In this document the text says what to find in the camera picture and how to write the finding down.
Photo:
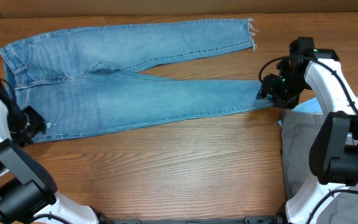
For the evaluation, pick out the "light blue folded garment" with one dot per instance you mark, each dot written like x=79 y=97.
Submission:
x=309 y=106

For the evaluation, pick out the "light blue denim jeans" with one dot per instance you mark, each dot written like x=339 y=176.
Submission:
x=90 y=81

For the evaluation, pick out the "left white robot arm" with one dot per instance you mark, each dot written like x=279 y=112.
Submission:
x=28 y=193

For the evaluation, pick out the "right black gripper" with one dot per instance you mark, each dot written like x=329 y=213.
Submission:
x=268 y=90

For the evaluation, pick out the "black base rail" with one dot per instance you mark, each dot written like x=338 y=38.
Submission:
x=194 y=221

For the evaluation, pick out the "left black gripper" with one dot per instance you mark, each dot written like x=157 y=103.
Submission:
x=38 y=124

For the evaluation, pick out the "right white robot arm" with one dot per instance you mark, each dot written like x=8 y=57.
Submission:
x=333 y=157

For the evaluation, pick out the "grey folded garment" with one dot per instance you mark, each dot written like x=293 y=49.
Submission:
x=299 y=131

